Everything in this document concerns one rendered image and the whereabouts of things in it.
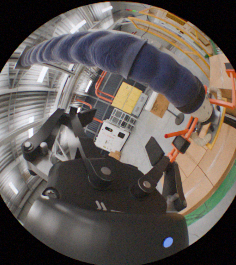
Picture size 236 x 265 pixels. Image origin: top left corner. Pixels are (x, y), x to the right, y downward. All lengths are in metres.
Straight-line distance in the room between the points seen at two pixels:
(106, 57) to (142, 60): 0.13
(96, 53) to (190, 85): 0.37
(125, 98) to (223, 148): 7.33
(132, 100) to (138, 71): 7.29
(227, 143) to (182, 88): 0.86
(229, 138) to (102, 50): 1.19
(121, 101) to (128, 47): 7.30
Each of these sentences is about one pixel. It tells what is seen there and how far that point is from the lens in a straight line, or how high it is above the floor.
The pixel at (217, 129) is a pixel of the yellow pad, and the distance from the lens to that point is 0.57.
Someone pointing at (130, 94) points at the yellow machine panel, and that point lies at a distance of 7.64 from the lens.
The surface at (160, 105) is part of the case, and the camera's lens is 2.20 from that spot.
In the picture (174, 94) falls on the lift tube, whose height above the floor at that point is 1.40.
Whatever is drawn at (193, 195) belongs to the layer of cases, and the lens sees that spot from 1.12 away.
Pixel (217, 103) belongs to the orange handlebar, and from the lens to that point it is 0.50.
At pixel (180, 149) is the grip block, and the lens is 0.49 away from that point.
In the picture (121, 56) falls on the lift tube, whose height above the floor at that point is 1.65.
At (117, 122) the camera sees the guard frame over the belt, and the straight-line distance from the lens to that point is 7.68.
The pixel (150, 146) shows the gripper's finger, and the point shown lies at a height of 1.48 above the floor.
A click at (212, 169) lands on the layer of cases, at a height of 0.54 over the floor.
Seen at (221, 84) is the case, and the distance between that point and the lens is 0.96.
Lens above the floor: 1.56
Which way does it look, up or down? 5 degrees down
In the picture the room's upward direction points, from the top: 65 degrees counter-clockwise
